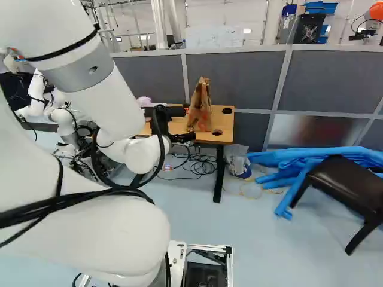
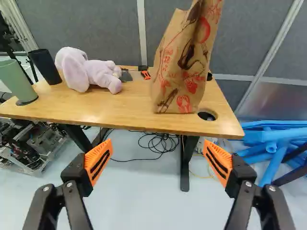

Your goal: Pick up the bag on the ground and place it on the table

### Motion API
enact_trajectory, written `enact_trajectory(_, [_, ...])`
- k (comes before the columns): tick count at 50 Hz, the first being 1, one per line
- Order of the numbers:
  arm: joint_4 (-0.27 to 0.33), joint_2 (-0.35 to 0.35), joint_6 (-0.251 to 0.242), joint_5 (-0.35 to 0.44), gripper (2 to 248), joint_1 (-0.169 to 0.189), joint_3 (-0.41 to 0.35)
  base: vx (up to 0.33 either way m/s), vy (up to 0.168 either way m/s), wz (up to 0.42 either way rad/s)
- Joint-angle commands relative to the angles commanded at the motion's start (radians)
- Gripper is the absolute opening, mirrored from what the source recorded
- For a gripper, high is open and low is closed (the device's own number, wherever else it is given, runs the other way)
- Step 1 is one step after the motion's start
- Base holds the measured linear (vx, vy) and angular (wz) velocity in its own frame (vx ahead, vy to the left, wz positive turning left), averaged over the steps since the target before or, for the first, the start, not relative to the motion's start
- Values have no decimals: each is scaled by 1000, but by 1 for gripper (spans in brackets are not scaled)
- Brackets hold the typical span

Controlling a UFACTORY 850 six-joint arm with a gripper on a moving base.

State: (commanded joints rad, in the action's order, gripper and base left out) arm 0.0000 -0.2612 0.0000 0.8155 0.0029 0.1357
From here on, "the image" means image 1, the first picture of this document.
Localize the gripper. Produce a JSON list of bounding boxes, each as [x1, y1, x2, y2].
[[169, 132, 197, 144]]

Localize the grey office partition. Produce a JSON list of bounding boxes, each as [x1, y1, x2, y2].
[[110, 43, 383, 156]]

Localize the yellow cable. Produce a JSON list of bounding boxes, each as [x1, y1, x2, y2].
[[238, 175, 285, 200]]

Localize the blue foam tubes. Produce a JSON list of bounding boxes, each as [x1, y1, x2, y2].
[[245, 145, 383, 221]]

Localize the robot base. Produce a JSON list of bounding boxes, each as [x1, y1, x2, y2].
[[72, 240, 235, 287]]

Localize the pale pink cloth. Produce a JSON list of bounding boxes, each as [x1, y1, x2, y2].
[[135, 95, 157, 107]]

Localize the black floor cable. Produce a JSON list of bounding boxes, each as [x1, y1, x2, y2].
[[155, 142, 218, 181]]

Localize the white robot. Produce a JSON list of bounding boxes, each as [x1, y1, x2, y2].
[[13, 68, 100, 159]]

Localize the brown paper bag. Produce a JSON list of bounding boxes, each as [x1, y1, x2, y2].
[[186, 76, 213, 133]]

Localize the black flat box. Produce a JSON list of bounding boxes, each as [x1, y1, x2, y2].
[[142, 104, 191, 120]]

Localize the clear plastic bag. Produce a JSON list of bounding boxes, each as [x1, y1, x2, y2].
[[223, 143, 253, 182]]

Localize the black padded stool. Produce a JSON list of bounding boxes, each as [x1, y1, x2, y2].
[[289, 154, 383, 257]]

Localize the wooden table with black legs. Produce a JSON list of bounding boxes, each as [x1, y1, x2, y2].
[[130, 103, 236, 204]]

